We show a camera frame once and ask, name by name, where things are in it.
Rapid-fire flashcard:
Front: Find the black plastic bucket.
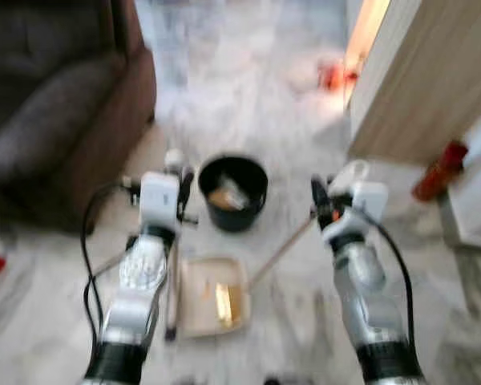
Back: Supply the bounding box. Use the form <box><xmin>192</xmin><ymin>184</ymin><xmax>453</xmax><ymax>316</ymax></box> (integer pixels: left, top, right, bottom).
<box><xmin>197</xmin><ymin>154</ymin><xmax>270</xmax><ymax>234</ymax></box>

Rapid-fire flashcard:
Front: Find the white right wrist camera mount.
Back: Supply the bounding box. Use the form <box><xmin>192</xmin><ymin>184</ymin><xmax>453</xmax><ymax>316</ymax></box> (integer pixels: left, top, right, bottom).
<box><xmin>346</xmin><ymin>180</ymin><xmax>390</xmax><ymax>229</ymax></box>

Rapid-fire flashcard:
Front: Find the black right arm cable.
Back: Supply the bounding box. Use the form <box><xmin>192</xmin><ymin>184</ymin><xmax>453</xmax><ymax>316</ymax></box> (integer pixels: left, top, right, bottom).
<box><xmin>361</xmin><ymin>210</ymin><xmax>418</xmax><ymax>354</ymax></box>

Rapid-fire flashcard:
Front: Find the cream long-handled dustpan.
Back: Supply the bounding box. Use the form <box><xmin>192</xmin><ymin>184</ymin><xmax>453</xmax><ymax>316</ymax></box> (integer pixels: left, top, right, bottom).
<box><xmin>176</xmin><ymin>159</ymin><xmax>371</xmax><ymax>338</ymax></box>

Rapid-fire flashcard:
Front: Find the long-handled broom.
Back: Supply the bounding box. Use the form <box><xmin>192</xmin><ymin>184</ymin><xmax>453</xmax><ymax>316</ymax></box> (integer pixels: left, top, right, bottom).
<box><xmin>162</xmin><ymin>148</ymin><xmax>195</xmax><ymax>342</ymax></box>

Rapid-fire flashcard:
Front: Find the shiny gold flat box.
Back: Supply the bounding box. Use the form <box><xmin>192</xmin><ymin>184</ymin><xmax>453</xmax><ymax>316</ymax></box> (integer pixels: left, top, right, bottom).
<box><xmin>215</xmin><ymin>281</ymin><xmax>235</xmax><ymax>328</ymax></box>

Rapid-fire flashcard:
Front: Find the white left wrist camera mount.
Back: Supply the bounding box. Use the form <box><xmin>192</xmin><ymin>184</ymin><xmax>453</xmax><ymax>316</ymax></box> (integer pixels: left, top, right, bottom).
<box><xmin>139</xmin><ymin>172</ymin><xmax>182</xmax><ymax>232</ymax></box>

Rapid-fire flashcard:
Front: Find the crumpled plastic wrapper trash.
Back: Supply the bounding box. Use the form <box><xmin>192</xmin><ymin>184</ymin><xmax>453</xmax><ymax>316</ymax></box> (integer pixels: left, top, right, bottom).
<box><xmin>208</xmin><ymin>176</ymin><xmax>249</xmax><ymax>211</ymax></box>

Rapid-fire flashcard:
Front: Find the light wooden cabinet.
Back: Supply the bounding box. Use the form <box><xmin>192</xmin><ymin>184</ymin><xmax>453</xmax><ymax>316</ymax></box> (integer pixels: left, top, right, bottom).
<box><xmin>346</xmin><ymin>0</ymin><xmax>481</xmax><ymax>167</ymax></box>

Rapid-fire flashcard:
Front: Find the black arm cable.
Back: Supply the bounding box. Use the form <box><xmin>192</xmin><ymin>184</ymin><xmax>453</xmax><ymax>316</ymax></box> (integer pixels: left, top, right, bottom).
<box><xmin>361</xmin><ymin>210</ymin><xmax>418</xmax><ymax>354</ymax></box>
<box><xmin>79</xmin><ymin>180</ymin><xmax>141</xmax><ymax>362</ymax></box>

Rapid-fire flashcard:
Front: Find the red cylindrical can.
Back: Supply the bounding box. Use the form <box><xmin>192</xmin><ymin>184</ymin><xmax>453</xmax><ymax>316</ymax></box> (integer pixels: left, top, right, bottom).
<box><xmin>411</xmin><ymin>140</ymin><xmax>471</xmax><ymax>203</ymax></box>

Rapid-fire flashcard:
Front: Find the red plastic item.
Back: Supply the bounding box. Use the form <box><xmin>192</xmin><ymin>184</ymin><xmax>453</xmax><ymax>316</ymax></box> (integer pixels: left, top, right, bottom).
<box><xmin>317</xmin><ymin>58</ymin><xmax>360</xmax><ymax>91</ymax></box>

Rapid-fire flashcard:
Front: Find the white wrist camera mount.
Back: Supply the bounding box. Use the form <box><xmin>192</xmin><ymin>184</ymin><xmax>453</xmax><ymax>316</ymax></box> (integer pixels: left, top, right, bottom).
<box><xmin>139</xmin><ymin>172</ymin><xmax>182</xmax><ymax>232</ymax></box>
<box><xmin>346</xmin><ymin>180</ymin><xmax>390</xmax><ymax>229</ymax></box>

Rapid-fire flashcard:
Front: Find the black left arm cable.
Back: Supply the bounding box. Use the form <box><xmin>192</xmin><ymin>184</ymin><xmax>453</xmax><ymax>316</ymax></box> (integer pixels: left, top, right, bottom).
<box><xmin>79</xmin><ymin>180</ymin><xmax>141</xmax><ymax>362</ymax></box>

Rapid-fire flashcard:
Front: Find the white metal-legged furniture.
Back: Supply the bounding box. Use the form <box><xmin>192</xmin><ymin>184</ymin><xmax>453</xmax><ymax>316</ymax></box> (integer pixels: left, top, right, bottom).
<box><xmin>441</xmin><ymin>103</ymin><xmax>481</xmax><ymax>251</ymax></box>

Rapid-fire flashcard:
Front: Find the dark brown sofa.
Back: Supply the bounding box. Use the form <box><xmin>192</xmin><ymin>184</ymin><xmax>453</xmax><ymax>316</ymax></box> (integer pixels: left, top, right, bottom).
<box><xmin>0</xmin><ymin>0</ymin><xmax>158</xmax><ymax>235</ymax></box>

